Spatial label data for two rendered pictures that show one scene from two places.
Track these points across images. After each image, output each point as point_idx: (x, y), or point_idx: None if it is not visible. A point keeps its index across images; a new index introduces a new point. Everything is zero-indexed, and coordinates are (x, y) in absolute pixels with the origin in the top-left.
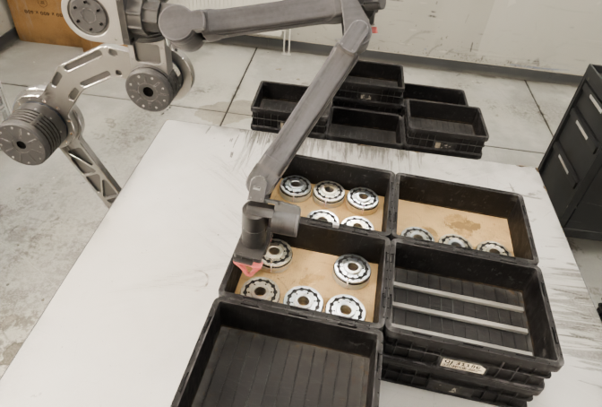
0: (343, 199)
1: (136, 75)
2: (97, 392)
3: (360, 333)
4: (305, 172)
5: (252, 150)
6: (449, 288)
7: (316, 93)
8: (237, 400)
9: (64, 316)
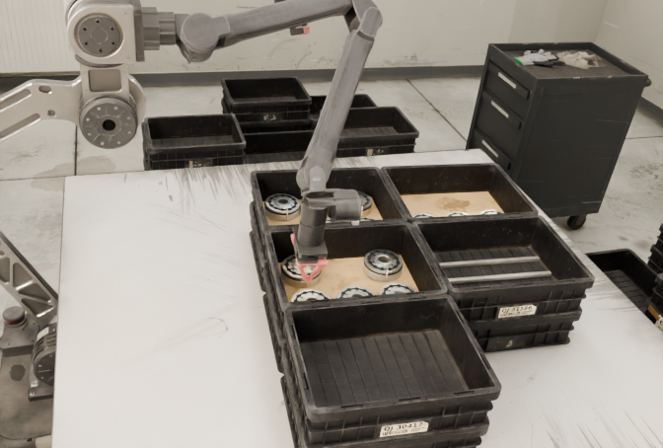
0: None
1: (96, 108)
2: None
3: (431, 302)
4: (286, 188)
5: (191, 188)
6: (472, 258)
7: (346, 80)
8: (344, 397)
9: (82, 404)
